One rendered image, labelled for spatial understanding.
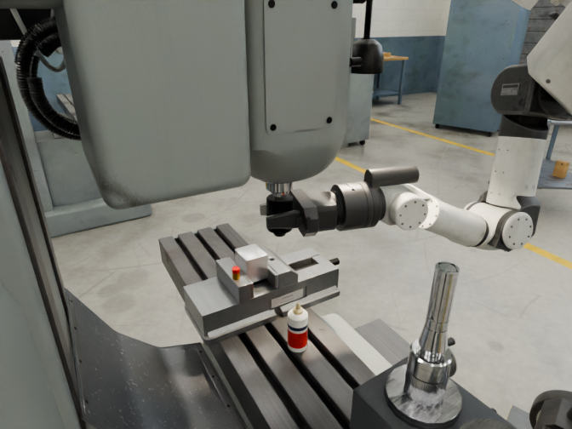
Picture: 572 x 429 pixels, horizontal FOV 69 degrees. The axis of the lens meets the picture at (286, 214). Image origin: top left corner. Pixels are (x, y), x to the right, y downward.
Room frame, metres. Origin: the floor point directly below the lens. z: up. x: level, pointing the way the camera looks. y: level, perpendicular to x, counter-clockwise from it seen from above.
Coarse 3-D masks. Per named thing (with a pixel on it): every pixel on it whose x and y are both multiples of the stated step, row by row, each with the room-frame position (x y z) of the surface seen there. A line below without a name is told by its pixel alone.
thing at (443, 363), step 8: (416, 344) 0.38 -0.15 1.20; (416, 352) 0.37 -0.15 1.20; (448, 352) 0.37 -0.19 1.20; (416, 360) 0.36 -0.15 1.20; (424, 360) 0.35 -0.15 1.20; (432, 360) 0.35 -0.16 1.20; (440, 360) 0.35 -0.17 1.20; (448, 360) 0.35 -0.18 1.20; (424, 368) 0.35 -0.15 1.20; (432, 368) 0.35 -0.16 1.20; (440, 368) 0.35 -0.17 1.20; (448, 368) 0.35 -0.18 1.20
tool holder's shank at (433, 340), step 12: (444, 264) 0.38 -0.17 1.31; (444, 276) 0.36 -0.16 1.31; (456, 276) 0.36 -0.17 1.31; (432, 288) 0.37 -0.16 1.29; (444, 288) 0.36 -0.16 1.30; (432, 300) 0.36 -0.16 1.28; (444, 300) 0.36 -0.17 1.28; (432, 312) 0.37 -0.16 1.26; (444, 312) 0.36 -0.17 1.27; (432, 324) 0.36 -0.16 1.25; (444, 324) 0.36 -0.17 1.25; (420, 336) 0.37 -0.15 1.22; (432, 336) 0.36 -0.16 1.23; (444, 336) 0.36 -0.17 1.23; (432, 348) 0.36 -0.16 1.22; (444, 348) 0.36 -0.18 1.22
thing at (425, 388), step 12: (408, 360) 0.37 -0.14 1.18; (408, 372) 0.37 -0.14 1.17; (420, 372) 0.35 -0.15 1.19; (432, 372) 0.35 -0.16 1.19; (444, 372) 0.35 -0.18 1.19; (408, 384) 0.36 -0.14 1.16; (420, 384) 0.35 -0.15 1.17; (432, 384) 0.35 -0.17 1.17; (444, 384) 0.35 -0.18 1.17; (408, 396) 0.36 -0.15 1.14; (420, 396) 0.35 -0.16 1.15; (432, 396) 0.35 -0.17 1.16
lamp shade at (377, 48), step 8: (360, 40) 0.85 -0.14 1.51; (368, 40) 0.85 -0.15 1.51; (352, 48) 0.85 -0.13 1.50; (360, 48) 0.84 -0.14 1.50; (368, 48) 0.84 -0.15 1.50; (376, 48) 0.84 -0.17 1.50; (352, 56) 0.84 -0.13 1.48; (360, 56) 0.83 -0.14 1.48; (368, 56) 0.83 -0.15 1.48; (376, 56) 0.83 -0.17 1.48; (368, 64) 0.83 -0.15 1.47; (376, 64) 0.83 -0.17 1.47; (352, 72) 0.84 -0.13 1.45; (360, 72) 0.83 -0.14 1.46; (368, 72) 0.83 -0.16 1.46; (376, 72) 0.83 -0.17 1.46
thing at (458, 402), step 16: (400, 368) 0.41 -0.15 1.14; (368, 384) 0.39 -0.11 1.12; (384, 384) 0.39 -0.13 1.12; (400, 384) 0.38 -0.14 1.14; (448, 384) 0.38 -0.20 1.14; (352, 400) 0.38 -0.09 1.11; (368, 400) 0.37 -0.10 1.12; (384, 400) 0.37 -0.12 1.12; (400, 400) 0.36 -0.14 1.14; (448, 400) 0.36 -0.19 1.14; (464, 400) 0.37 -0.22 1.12; (352, 416) 0.38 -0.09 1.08; (368, 416) 0.36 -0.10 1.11; (384, 416) 0.35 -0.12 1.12; (400, 416) 0.34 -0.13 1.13; (416, 416) 0.33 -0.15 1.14; (432, 416) 0.33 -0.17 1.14; (448, 416) 0.33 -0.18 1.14; (464, 416) 0.34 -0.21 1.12; (480, 416) 0.34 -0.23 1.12; (496, 416) 0.34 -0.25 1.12
